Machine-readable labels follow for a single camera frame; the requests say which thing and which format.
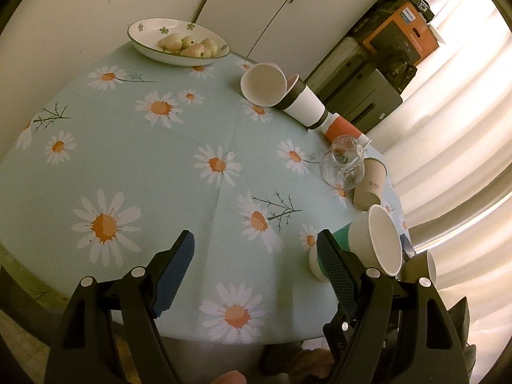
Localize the teal banded paper cup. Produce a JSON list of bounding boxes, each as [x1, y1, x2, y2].
[[322, 204, 403, 276]]

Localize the beige floral paper cup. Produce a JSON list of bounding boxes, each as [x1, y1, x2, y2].
[[353, 158, 387, 212]]

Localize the orange banded paper cup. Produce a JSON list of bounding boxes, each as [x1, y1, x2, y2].
[[319, 113, 371, 148]]

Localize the black banded paper cup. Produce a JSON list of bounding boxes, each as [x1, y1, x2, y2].
[[274, 74, 328, 130]]

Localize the pink banded paper cup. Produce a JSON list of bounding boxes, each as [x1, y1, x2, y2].
[[240, 63, 300, 108]]

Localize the person's hand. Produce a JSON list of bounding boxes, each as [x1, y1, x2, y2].
[[210, 370, 247, 384]]

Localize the olive ceramic mug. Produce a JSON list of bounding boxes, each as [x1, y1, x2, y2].
[[401, 251, 437, 285]]

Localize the small blue box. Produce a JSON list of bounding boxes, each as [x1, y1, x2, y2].
[[400, 234, 416, 261]]

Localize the clear glass mug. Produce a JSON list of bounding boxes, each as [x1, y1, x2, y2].
[[319, 135, 364, 191]]

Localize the daisy print tablecloth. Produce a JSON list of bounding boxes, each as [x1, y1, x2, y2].
[[1, 44, 407, 344]]

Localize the cream curtain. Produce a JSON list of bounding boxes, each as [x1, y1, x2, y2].
[[370, 0, 511, 382]]

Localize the black bag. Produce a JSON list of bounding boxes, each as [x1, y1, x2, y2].
[[374, 46, 417, 94]]

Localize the white bowl with flowers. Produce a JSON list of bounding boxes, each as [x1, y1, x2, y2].
[[127, 17, 231, 67]]

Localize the orange cardboard box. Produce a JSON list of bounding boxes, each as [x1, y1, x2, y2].
[[351, 0, 439, 66]]

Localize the white double door cabinet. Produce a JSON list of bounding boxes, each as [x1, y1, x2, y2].
[[197, 0, 378, 78]]

